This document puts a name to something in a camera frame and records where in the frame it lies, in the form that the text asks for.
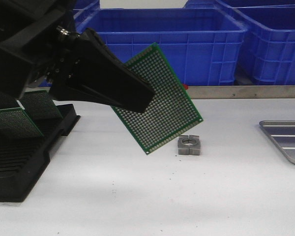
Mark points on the blue plastic crate centre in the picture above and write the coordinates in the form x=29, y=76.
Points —
x=200, y=44

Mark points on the blue plastic crate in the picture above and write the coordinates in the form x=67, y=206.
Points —
x=200, y=44
x=267, y=54

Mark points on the green perforated circuit board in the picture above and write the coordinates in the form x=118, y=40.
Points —
x=16, y=124
x=39, y=105
x=171, y=111

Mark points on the blue crate back row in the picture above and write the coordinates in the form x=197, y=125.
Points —
x=83, y=8

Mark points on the blue crate back right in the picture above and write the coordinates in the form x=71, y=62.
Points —
x=202, y=4

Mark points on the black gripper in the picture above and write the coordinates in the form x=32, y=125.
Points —
x=35, y=36

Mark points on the blue plastic crate right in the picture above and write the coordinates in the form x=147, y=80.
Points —
x=267, y=54

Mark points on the silver metal tray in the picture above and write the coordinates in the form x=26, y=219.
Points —
x=282, y=134

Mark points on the black slotted board rack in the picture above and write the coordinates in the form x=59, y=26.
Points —
x=23, y=161

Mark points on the grey metal clamp block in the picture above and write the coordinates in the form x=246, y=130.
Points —
x=189, y=145

